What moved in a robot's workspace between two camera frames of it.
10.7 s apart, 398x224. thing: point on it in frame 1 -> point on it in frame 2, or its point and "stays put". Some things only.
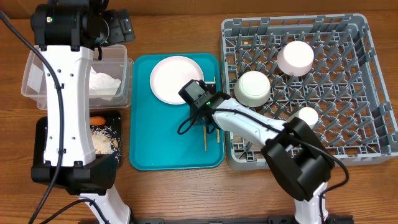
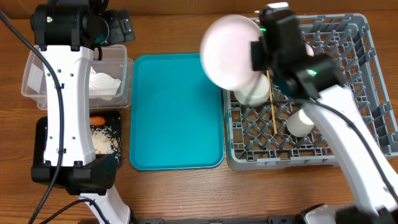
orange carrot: x=97 y=121 stays put
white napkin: x=102 y=85 stays put
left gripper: x=117 y=35 stays put
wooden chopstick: x=205 y=139 -> x=272 y=103
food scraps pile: x=106 y=140 stays put
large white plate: x=170 y=74 -> x=226 y=51
